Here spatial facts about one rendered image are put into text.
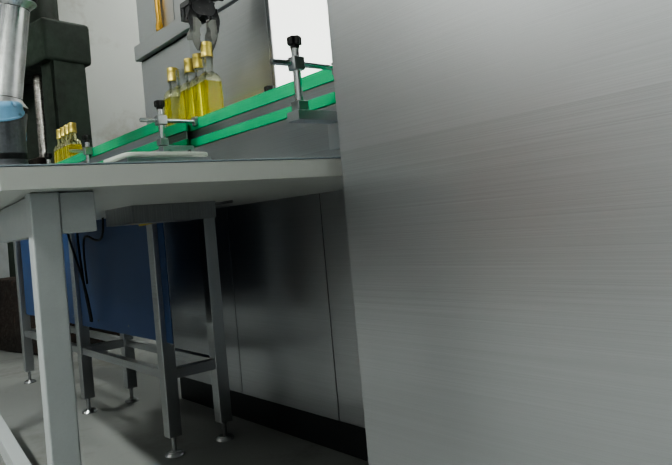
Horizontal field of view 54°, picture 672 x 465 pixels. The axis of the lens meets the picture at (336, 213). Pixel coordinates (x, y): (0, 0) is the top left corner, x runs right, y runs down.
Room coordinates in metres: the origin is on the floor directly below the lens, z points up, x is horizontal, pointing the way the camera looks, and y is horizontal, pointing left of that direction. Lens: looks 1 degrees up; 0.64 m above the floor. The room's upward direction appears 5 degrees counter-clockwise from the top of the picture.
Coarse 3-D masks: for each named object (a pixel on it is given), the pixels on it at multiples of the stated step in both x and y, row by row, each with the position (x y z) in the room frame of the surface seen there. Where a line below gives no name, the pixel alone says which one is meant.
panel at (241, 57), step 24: (240, 0) 1.94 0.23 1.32; (264, 0) 1.85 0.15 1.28; (240, 24) 1.95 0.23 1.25; (264, 24) 1.85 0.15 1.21; (192, 48) 2.19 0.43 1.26; (216, 48) 2.07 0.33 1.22; (240, 48) 1.96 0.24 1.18; (264, 48) 1.86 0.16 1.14; (216, 72) 2.08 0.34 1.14; (240, 72) 1.97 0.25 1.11; (264, 72) 1.87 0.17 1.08; (240, 96) 1.98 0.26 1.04
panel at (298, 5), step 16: (272, 0) 1.82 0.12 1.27; (288, 0) 1.76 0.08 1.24; (304, 0) 1.71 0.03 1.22; (320, 0) 1.66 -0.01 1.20; (272, 16) 1.83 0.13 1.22; (288, 16) 1.77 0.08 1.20; (304, 16) 1.71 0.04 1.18; (320, 16) 1.66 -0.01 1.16; (272, 32) 1.83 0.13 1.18; (288, 32) 1.77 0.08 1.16; (304, 32) 1.72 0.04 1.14; (320, 32) 1.67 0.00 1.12; (288, 48) 1.78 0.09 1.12; (304, 48) 1.72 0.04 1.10; (320, 48) 1.67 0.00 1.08; (288, 80) 1.79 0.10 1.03
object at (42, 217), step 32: (32, 192) 0.93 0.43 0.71; (64, 192) 0.96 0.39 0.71; (0, 224) 1.25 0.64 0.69; (32, 224) 0.92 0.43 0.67; (64, 224) 0.95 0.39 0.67; (96, 224) 0.98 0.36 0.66; (32, 256) 0.94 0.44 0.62; (64, 288) 0.94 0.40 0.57; (64, 320) 0.94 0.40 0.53; (64, 352) 0.94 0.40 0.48; (64, 384) 0.94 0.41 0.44; (0, 416) 1.74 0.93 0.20; (64, 416) 0.94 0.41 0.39; (0, 448) 1.54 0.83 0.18; (64, 448) 0.93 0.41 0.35
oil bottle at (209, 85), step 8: (208, 72) 1.86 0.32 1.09; (200, 80) 1.86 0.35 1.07; (208, 80) 1.84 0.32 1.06; (216, 80) 1.86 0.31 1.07; (200, 88) 1.86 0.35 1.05; (208, 88) 1.84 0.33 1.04; (216, 88) 1.86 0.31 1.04; (200, 96) 1.86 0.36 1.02; (208, 96) 1.84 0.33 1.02; (216, 96) 1.86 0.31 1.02; (200, 104) 1.87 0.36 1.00; (208, 104) 1.84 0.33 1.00; (216, 104) 1.86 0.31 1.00; (200, 112) 1.87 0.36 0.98; (208, 112) 1.84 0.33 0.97
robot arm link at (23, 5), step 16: (0, 0) 1.66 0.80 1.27; (16, 0) 1.67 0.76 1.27; (32, 0) 1.69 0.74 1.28; (0, 16) 1.66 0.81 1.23; (16, 16) 1.67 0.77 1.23; (0, 32) 1.66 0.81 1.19; (16, 32) 1.68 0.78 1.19; (0, 48) 1.66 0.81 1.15; (16, 48) 1.68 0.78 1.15; (0, 64) 1.66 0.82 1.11; (16, 64) 1.68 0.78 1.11; (0, 80) 1.66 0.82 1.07; (16, 80) 1.68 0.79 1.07; (0, 96) 1.66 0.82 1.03; (16, 96) 1.69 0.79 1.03
